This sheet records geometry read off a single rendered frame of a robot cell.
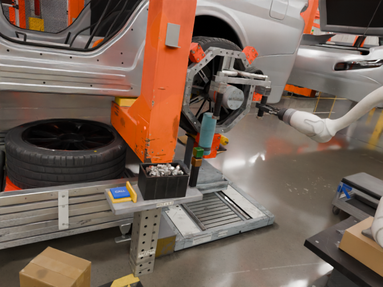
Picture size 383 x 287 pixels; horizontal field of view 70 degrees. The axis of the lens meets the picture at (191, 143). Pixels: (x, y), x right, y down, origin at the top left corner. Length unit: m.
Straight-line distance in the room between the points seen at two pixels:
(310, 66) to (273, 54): 1.90
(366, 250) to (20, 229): 1.58
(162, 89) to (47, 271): 0.90
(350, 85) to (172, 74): 3.04
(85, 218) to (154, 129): 0.58
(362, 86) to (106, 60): 3.16
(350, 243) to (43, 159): 1.53
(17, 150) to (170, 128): 0.76
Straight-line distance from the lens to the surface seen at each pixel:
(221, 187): 2.15
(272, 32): 2.33
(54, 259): 1.38
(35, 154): 1.53
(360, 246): 1.56
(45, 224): 1.51
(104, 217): 1.56
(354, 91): 4.04
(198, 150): 1.28
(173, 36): 1.26
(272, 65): 2.39
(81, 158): 1.48
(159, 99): 1.28
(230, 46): 1.87
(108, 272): 1.55
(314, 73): 4.17
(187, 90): 1.64
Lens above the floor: 1.12
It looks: 20 degrees down
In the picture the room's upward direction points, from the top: 10 degrees clockwise
